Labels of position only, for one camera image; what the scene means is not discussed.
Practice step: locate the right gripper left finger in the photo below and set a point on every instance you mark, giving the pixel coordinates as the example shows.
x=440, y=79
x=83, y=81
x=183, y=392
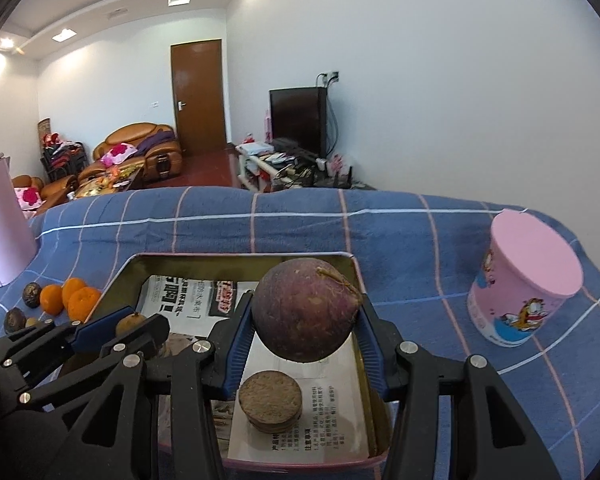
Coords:
x=209, y=369

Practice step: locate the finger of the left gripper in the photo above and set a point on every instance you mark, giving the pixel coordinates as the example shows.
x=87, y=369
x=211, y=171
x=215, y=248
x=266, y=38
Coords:
x=95, y=351
x=32, y=354

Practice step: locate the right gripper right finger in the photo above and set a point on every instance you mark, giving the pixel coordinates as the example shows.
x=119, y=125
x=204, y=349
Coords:
x=463, y=405

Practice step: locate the small brown kiwi fruit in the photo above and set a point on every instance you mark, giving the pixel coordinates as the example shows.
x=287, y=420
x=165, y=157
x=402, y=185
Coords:
x=128, y=323

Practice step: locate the large orange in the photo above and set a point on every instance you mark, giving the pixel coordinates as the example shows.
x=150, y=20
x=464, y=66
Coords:
x=82, y=302

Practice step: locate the small orange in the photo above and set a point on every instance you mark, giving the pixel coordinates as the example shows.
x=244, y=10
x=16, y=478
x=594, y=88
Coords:
x=51, y=299
x=70, y=286

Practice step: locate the purple round passion fruit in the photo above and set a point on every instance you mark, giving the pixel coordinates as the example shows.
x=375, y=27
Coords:
x=304, y=309

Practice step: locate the dark wrinkled passion fruit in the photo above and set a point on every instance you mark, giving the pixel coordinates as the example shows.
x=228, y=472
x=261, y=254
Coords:
x=31, y=295

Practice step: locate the pink electric kettle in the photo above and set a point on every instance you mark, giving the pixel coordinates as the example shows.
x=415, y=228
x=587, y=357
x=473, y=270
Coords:
x=17, y=243

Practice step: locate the stack of brown round cakes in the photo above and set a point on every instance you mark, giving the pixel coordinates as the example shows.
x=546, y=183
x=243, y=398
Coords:
x=271, y=401

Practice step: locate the pink metal tin box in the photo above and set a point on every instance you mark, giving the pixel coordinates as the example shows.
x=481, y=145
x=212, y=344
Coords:
x=344, y=425

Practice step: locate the brown leather armchair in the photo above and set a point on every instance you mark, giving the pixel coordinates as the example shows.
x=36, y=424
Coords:
x=35, y=197

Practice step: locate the pink cartoon cup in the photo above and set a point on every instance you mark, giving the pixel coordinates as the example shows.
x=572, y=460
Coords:
x=526, y=274

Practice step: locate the cluttered coffee table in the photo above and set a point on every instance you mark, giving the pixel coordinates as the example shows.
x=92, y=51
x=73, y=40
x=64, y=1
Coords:
x=113, y=181

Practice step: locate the blue plaid tablecloth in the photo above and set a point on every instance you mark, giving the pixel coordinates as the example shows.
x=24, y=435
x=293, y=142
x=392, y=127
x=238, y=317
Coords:
x=418, y=256

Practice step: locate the black chair with clothes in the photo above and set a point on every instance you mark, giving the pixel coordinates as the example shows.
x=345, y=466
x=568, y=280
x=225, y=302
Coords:
x=63, y=160

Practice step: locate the brown leather sofa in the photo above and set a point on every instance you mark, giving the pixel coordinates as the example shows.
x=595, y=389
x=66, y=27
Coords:
x=154, y=146

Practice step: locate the white tv stand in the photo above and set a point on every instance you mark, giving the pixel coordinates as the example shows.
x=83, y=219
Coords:
x=264, y=167

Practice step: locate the brown wooden door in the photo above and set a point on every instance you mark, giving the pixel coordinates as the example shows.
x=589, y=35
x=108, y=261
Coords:
x=198, y=93

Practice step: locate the black television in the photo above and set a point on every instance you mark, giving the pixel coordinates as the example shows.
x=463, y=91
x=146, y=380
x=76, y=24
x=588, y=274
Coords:
x=300, y=115

